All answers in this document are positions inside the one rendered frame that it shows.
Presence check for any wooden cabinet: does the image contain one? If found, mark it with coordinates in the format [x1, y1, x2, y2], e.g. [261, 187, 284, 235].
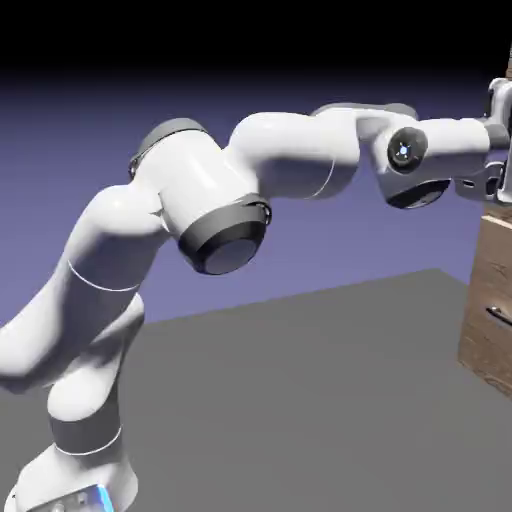
[457, 42, 512, 398]

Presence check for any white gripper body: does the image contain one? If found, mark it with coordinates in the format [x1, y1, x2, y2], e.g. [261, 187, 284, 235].
[486, 77, 512, 204]

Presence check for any dark metal drawer handle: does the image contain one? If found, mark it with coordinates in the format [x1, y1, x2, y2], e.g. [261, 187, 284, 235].
[484, 305, 512, 328]

